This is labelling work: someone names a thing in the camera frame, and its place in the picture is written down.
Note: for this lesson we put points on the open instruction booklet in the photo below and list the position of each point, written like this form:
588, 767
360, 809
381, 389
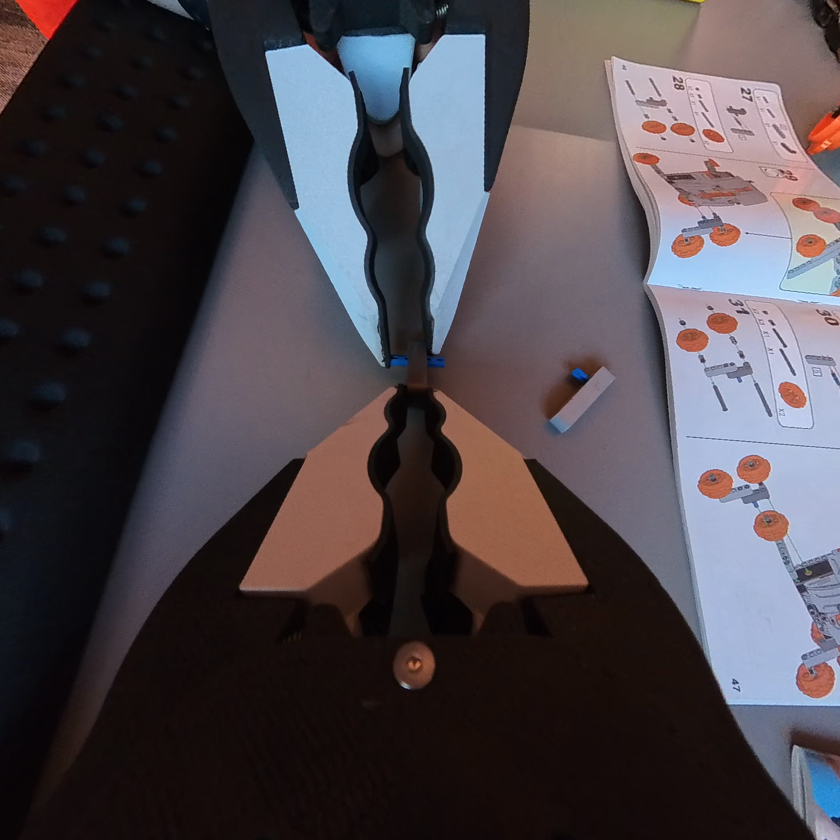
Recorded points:
735, 394

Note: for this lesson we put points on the robot kit box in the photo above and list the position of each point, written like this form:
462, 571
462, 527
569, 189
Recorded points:
820, 794

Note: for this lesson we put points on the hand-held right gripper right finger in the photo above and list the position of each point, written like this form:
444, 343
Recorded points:
505, 525

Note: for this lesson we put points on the black studded floor mat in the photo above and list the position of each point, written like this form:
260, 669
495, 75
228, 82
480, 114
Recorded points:
98, 328

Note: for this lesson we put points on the grey beam with blue pins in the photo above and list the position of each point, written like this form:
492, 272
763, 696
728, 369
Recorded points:
397, 359

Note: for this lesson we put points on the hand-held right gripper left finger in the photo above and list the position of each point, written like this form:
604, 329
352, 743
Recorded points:
315, 525

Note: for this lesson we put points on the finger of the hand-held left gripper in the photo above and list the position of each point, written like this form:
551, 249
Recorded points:
459, 164
315, 164

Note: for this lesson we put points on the grey desk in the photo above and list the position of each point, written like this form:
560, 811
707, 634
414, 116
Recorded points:
558, 262

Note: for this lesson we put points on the short grey beam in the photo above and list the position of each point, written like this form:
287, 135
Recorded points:
584, 400

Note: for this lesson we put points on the orange building piece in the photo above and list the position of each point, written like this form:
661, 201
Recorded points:
827, 131

